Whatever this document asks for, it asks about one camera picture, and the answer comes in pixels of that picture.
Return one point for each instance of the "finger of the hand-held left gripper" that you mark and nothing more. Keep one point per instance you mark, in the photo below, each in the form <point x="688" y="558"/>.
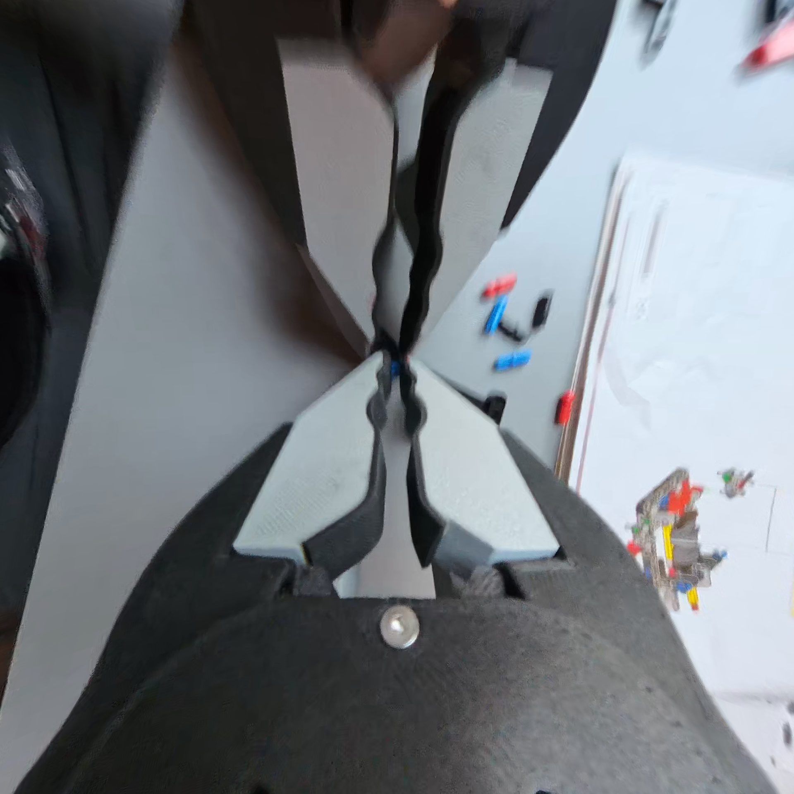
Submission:
<point x="477" y="161"/>
<point x="335" y="155"/>

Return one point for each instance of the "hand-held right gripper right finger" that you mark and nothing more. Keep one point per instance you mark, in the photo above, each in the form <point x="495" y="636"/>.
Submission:
<point x="477" y="490"/>

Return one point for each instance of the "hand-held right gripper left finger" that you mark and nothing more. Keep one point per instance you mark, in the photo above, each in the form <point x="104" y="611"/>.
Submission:
<point x="310" y="484"/>

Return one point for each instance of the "red lego pin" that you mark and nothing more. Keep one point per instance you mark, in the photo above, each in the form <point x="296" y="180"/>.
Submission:
<point x="564" y="406"/>
<point x="499" y="285"/>

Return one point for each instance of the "black five-hole lego beam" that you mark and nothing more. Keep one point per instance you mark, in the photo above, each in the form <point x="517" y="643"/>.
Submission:
<point x="494" y="406"/>

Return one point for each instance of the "lego instruction booklet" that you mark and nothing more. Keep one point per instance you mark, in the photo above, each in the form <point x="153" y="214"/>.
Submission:
<point x="682" y="341"/>

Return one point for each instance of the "pile of loose lego pieces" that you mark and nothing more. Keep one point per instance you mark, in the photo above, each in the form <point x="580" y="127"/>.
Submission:
<point x="769" y="49"/>

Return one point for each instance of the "person's left hand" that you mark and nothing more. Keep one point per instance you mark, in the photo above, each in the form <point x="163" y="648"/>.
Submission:
<point x="403" y="37"/>

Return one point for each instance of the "person's grey trousers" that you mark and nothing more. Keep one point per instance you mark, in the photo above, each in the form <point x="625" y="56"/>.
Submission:
<point x="93" y="93"/>

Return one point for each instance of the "person's black jacket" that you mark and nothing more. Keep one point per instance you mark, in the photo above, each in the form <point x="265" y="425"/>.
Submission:
<point x="18" y="341"/>

